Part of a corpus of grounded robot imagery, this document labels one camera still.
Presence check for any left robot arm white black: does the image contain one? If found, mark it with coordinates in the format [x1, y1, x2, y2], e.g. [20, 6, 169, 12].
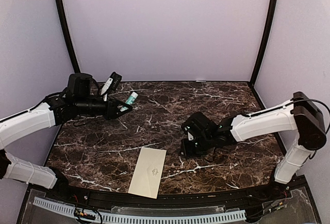
[1, 72, 133, 201]

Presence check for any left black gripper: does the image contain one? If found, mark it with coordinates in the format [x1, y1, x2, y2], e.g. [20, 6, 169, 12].
[75, 95, 133, 121]

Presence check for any green white glue stick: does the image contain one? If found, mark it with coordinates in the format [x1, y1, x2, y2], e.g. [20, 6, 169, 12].
[121, 92, 138, 111]

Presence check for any white slotted cable duct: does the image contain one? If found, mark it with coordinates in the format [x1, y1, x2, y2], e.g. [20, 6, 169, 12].
[33, 197, 246, 224]

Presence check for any right black frame post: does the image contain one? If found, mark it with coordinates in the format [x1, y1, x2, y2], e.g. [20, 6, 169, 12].
[249, 0, 277, 88]

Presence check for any black front table rail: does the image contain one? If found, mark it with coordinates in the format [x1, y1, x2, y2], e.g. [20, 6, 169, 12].
[40, 168, 297, 209]

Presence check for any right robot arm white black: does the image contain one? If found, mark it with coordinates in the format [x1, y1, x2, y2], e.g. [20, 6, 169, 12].
[180, 91, 329, 200]

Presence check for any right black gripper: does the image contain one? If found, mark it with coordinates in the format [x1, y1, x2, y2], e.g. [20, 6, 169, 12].
[178, 134, 213, 158]

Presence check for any left black frame post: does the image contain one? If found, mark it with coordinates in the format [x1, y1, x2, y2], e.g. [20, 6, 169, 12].
[55, 0, 80, 73]

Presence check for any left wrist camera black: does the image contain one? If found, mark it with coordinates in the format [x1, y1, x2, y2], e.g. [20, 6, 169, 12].
[100, 72, 122, 101]

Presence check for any small circuit board with wires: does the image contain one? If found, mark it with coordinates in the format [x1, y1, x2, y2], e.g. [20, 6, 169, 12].
[74, 208, 96, 220]

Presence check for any cream paper envelope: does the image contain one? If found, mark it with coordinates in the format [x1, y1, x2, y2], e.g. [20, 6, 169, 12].
[128, 147, 167, 199]

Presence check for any black frame post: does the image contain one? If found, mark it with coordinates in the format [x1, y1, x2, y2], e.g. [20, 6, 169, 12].
[55, 0, 80, 73]
[249, 0, 277, 88]

